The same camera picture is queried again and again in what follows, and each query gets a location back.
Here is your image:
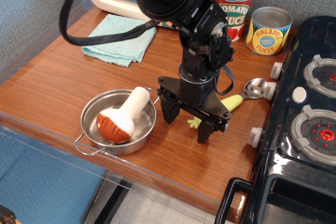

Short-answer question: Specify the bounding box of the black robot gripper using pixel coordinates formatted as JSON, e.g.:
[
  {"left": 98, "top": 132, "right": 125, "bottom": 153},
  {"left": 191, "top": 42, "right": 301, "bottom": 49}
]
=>
[{"left": 158, "top": 66, "right": 231, "bottom": 144}]

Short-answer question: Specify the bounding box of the spoon with yellow-green handle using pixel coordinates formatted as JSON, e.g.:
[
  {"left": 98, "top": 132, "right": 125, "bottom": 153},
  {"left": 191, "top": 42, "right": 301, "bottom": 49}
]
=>
[{"left": 187, "top": 78, "right": 269, "bottom": 130}]

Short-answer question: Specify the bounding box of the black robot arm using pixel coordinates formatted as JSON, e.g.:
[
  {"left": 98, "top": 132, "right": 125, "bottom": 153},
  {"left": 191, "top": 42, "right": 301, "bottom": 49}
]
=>
[{"left": 136, "top": 0, "right": 234, "bottom": 143}]

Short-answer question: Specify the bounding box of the light blue folded towel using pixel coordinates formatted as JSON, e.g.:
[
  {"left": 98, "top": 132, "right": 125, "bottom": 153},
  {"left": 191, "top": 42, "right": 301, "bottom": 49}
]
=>
[{"left": 82, "top": 14, "right": 156, "bottom": 67}]

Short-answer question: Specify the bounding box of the plush brown white mushroom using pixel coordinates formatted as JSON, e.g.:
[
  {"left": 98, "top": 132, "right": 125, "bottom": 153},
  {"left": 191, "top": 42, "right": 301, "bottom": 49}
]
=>
[{"left": 97, "top": 87, "right": 150, "bottom": 144}]

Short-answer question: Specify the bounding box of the small steel pan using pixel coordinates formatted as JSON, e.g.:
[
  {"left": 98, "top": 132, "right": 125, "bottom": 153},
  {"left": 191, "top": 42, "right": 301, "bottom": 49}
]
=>
[{"left": 75, "top": 87, "right": 160, "bottom": 156}]

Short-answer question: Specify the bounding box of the black toy stove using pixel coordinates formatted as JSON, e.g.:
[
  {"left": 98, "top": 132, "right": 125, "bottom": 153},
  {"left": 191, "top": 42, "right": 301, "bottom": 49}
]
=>
[{"left": 215, "top": 16, "right": 335, "bottom": 223}]

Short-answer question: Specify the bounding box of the pineapple slices can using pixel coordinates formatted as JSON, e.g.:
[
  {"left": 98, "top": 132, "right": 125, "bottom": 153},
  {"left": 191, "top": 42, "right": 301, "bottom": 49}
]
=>
[{"left": 246, "top": 6, "right": 293, "bottom": 56}]

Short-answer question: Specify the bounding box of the tomato sauce can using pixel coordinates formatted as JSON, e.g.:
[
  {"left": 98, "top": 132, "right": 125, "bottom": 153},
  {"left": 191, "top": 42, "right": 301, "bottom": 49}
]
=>
[{"left": 216, "top": 0, "right": 253, "bottom": 42}]

